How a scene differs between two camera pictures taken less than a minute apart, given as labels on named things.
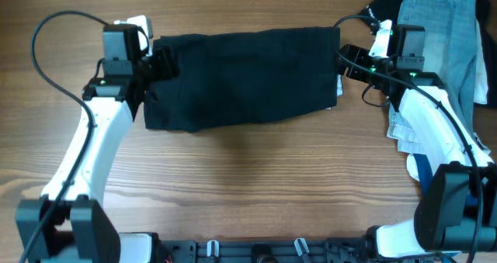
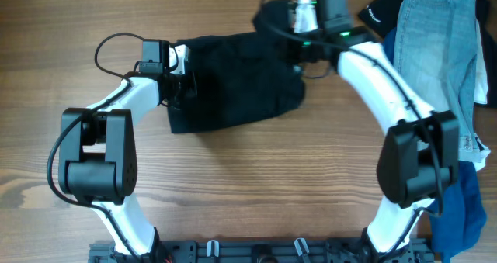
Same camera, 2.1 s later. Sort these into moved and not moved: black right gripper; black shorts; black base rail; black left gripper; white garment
Moved: black right gripper; black left gripper; black shorts
Not moved: white garment; black base rail
